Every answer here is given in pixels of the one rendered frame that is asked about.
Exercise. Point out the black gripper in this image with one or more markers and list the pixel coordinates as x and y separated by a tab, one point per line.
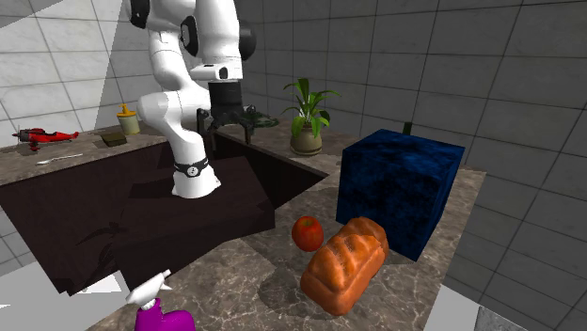
225	101

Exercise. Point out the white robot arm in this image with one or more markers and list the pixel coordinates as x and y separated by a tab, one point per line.
183	133

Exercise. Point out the dark green plate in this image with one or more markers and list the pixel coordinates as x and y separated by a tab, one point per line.
263	122

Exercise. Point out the green potted plant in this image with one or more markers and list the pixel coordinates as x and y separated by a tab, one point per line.
306	137

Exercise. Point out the yellow-capped pale jar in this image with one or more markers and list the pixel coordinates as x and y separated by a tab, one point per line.
128	123

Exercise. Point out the dark olive flat box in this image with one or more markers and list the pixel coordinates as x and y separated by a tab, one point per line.
113	139

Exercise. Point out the red apple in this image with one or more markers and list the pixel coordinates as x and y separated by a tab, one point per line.
307	234

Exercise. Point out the silver spoon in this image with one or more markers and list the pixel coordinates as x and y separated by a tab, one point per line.
59	159

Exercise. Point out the dark blue cube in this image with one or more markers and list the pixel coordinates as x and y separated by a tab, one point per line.
394	192

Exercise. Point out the dark green bottle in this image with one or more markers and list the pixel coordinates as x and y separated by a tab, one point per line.
407	129

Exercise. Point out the red toy aeroplane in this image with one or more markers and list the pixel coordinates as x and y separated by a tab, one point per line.
41	136

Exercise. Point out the brown bread loaf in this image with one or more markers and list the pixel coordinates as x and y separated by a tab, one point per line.
344	266

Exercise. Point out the purple spray bottle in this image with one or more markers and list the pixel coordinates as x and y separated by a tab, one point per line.
165	318

